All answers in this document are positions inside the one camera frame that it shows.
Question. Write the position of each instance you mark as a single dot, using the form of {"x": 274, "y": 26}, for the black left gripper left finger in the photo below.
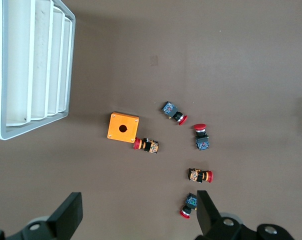
{"x": 66, "y": 220}

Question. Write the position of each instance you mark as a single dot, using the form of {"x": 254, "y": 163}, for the white slotted tray rack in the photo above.
{"x": 16, "y": 62}

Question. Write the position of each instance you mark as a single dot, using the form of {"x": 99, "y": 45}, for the red mushroom button orange block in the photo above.
{"x": 152, "y": 147}
{"x": 194, "y": 174}

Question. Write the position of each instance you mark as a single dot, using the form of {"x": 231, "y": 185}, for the orange button enclosure box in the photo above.
{"x": 116, "y": 130}

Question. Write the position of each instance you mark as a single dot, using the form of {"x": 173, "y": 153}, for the red mushroom button blue block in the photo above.
{"x": 202, "y": 142}
{"x": 169, "y": 108}
{"x": 191, "y": 201}

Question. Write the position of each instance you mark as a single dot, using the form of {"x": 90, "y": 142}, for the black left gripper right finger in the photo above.
{"x": 208, "y": 217}

